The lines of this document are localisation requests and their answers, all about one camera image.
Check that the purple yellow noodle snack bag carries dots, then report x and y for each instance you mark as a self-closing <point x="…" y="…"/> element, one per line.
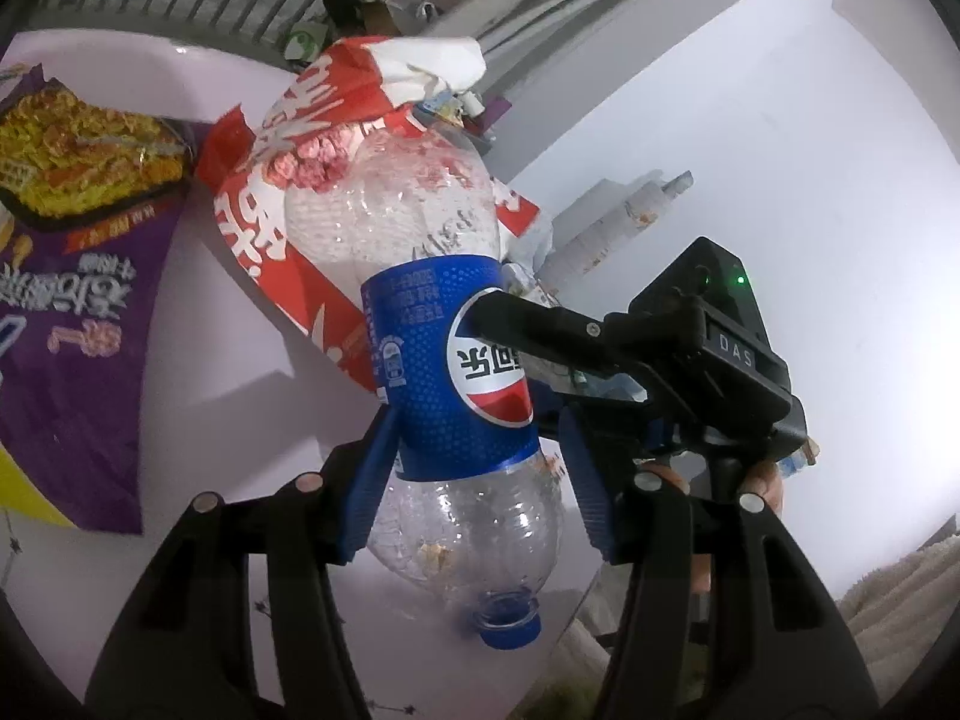
<point x="90" y="199"/>

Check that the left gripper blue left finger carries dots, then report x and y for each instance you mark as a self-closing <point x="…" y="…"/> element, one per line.
<point x="182" y="647"/>

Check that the clear Pepsi plastic bottle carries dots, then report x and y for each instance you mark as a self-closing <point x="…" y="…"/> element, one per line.
<point x="471" y="514"/>

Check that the red white paper food bag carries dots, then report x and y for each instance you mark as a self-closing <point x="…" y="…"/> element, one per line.
<point x="340" y="181"/>

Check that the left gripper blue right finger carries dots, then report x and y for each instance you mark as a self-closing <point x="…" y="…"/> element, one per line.
<point x="777" y="647"/>

